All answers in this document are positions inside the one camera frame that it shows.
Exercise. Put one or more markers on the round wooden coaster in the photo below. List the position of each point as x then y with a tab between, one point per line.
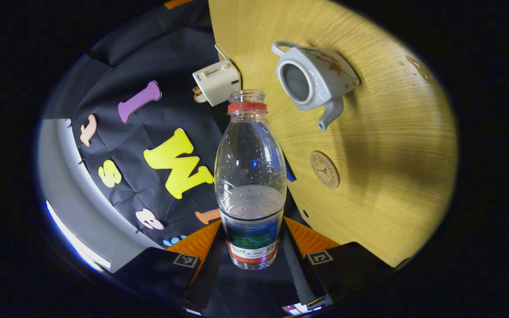
325	170

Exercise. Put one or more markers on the clear plastic water bottle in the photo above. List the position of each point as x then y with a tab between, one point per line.
251	198

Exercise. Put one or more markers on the white toaster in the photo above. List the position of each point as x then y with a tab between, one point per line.
217	84

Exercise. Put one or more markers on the white ceramic teacup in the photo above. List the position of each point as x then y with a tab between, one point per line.
325	75

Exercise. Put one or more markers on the black backdrop cloth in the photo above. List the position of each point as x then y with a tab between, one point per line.
161	53

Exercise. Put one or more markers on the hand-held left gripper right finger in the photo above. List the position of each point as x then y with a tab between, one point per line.
296	269

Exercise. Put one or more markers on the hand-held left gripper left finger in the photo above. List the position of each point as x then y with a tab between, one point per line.
208	269

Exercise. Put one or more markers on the bread slice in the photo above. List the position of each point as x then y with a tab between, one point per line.
199	95

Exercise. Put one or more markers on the blue towel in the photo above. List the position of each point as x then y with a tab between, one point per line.
290	172

